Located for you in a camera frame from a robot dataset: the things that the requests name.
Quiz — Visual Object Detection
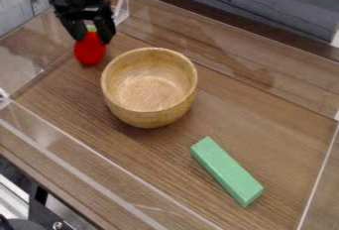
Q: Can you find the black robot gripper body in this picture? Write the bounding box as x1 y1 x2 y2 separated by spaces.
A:
51 0 113 21

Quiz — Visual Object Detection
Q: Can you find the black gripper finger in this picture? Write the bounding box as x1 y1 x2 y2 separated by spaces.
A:
94 10 117 45
59 15 87 41

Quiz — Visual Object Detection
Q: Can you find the red plush strawberry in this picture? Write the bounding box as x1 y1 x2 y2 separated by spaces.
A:
75 25 106 65

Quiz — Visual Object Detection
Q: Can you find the wooden bowl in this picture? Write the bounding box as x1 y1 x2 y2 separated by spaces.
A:
101 48 198 129

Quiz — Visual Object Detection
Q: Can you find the black table leg clamp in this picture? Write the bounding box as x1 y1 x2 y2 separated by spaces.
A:
29 185 77 230

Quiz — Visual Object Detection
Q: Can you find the green rectangular block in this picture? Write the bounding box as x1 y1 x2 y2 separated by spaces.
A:
191 137 264 207

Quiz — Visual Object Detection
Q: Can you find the clear acrylic corner bracket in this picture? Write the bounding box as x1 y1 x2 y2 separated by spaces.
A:
111 0 130 25

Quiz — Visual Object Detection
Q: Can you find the clear acrylic tray wall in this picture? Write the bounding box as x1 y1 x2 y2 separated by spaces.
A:
0 0 339 230

